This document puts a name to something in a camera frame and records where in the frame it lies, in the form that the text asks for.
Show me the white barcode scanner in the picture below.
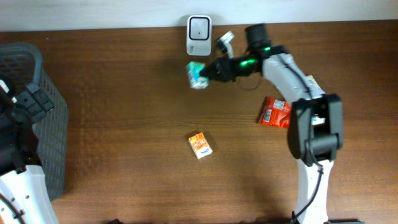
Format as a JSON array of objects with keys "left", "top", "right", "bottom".
[{"left": 186, "top": 15, "right": 212, "bottom": 57}]

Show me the teal tissue pack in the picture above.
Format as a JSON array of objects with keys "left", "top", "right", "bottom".
[{"left": 186, "top": 62, "right": 209, "bottom": 90}]

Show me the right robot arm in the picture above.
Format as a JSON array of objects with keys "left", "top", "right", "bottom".
[{"left": 200, "top": 24, "right": 343, "bottom": 223}]

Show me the grey plastic mesh basket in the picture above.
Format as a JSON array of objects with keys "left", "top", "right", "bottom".
[{"left": 1, "top": 42, "right": 68, "bottom": 201}]

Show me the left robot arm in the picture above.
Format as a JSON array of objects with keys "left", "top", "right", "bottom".
[{"left": 1, "top": 75, "right": 58, "bottom": 223}]

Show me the right black cable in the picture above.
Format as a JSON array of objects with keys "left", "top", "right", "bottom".
[{"left": 233, "top": 71, "right": 325, "bottom": 223}]

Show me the orange tissue pack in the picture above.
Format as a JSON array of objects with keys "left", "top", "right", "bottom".
[{"left": 188, "top": 133, "right": 213, "bottom": 159}]

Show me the cream snack bag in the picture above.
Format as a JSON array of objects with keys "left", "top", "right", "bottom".
[{"left": 306, "top": 75, "right": 325, "bottom": 126}]

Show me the red snack bag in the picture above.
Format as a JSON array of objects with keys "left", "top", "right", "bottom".
[{"left": 258, "top": 96, "right": 292, "bottom": 128}]

